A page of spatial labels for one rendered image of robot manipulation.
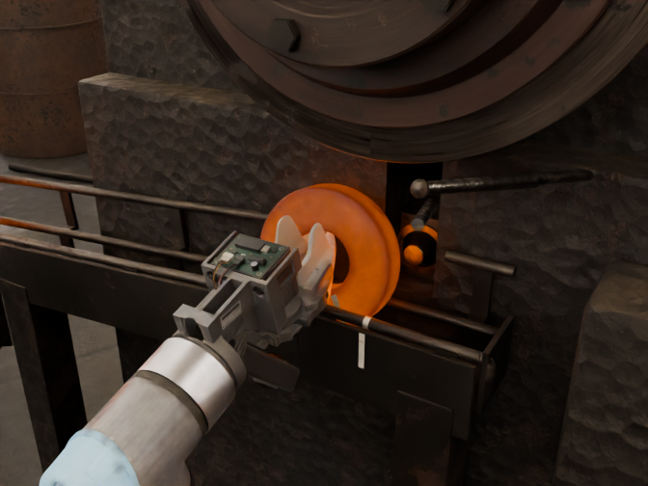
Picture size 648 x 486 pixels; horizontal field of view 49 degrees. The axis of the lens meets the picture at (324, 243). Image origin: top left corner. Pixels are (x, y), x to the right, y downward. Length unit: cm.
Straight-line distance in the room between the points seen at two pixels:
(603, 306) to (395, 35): 27
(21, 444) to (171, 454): 121
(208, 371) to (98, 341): 147
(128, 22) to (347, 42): 51
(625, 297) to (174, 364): 36
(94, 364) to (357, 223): 133
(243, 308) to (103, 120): 44
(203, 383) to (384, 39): 29
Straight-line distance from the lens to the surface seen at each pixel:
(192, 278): 82
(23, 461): 171
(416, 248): 77
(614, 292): 62
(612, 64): 54
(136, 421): 55
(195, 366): 57
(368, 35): 50
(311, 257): 68
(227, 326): 59
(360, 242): 71
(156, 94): 90
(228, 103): 84
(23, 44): 340
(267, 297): 60
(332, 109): 61
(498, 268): 71
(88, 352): 200
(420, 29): 49
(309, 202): 73
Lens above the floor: 109
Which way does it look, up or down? 26 degrees down
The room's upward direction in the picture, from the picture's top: straight up
